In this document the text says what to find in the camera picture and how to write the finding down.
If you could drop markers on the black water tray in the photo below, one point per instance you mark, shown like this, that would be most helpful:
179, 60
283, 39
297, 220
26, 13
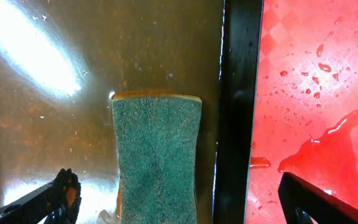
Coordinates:
61, 62

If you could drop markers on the red plastic tray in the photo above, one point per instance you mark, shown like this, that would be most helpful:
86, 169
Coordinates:
306, 113

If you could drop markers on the green yellow sponge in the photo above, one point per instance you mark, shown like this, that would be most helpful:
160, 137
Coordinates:
156, 137

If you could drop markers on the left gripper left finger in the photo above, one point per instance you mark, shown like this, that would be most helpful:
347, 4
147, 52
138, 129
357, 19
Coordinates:
55, 202

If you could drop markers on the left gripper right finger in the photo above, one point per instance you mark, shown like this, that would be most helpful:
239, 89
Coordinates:
303, 202

